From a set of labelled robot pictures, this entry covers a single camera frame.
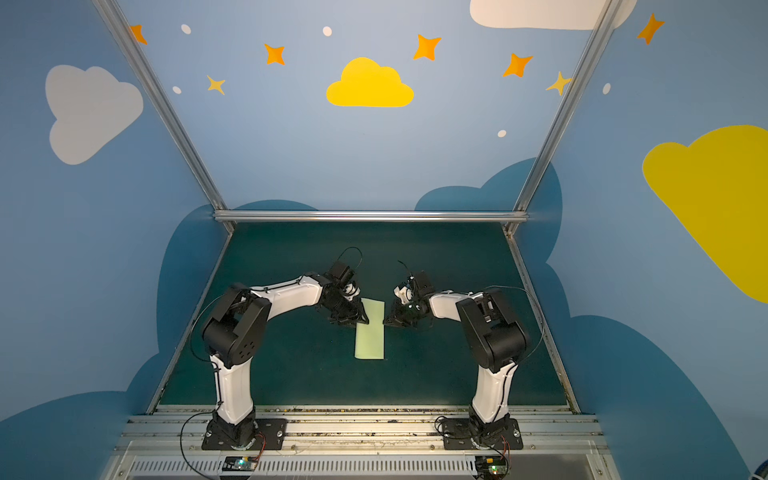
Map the light green paper sheet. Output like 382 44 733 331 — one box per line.
354 298 385 360

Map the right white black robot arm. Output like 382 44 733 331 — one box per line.
385 285 530 451

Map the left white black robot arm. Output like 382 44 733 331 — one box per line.
201 273 369 452

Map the right green circuit board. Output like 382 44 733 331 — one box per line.
474 456 509 480

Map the green circuit board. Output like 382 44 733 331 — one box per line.
222 456 260 472
474 456 509 480

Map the left green circuit board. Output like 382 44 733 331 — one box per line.
222 456 260 472

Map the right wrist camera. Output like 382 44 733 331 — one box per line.
394 270 436 305

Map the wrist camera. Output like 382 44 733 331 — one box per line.
326 260 355 286
394 270 436 305

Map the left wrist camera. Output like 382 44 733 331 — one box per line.
326 260 355 286

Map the aluminium back frame rail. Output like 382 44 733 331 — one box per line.
214 210 528 223

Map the right side floor rail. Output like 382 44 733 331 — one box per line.
504 228 582 414

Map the floor rail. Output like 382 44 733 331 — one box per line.
130 226 232 414
504 228 582 414

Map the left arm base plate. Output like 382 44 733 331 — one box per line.
201 417 287 452

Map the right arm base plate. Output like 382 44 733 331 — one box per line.
435 415 524 451

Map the left side floor rail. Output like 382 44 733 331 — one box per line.
130 226 232 414

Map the aluminium front rail platform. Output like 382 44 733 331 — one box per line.
103 405 619 479

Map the aluminium right corner post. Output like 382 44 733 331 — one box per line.
503 0 636 240

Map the aluminium corner post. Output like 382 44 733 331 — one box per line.
92 0 228 213
503 0 636 240

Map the aluminium left corner post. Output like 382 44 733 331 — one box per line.
92 0 228 213

